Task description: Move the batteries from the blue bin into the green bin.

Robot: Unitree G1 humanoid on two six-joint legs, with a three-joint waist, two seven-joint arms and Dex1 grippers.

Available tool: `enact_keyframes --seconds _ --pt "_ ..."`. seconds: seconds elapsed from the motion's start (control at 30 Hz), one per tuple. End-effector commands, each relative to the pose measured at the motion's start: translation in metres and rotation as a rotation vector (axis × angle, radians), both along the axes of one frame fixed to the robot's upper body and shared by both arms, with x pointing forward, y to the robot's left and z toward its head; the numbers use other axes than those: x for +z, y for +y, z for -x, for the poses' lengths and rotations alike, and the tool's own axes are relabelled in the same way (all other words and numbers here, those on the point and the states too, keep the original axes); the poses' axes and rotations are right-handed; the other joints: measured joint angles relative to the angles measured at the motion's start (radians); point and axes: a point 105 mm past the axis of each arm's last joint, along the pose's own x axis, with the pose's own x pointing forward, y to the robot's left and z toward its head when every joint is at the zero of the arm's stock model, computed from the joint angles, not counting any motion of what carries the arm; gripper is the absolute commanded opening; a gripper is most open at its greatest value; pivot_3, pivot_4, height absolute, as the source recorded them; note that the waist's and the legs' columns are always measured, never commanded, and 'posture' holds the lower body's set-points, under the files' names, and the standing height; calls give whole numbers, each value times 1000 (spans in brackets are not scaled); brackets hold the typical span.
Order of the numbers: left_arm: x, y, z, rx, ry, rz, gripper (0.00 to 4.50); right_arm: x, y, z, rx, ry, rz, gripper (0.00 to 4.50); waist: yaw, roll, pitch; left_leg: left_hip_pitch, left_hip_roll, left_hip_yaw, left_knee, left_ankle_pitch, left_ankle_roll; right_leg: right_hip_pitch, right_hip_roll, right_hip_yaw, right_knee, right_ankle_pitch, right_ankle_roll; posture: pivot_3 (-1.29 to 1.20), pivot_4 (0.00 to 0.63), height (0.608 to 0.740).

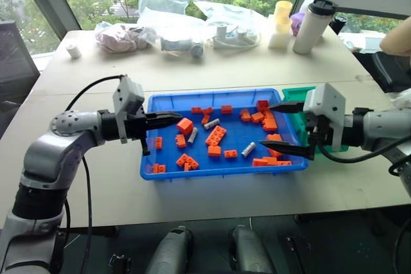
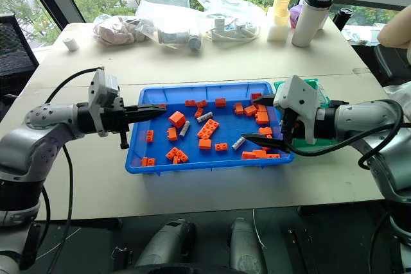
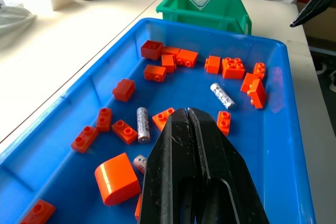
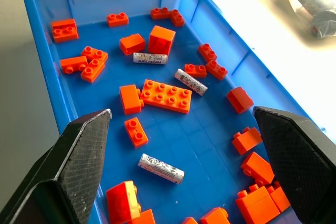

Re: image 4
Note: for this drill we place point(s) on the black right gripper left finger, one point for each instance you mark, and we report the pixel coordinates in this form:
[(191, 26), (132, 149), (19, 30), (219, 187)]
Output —
[(78, 155)]

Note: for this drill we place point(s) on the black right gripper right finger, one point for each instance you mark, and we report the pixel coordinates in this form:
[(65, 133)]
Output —
[(296, 155)]

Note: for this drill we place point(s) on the white AA battery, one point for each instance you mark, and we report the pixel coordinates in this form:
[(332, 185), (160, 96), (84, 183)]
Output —
[(190, 82), (160, 168), (149, 58)]

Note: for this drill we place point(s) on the blue plastic bin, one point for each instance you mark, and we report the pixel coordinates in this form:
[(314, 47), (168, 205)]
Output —
[(181, 134)]

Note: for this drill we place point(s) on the orange 2x4 toy brick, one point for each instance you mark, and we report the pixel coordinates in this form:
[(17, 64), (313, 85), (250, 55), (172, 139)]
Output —
[(166, 96)]

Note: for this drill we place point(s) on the clear plastic bag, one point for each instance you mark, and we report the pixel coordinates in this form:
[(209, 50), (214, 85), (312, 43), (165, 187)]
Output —
[(312, 1)]

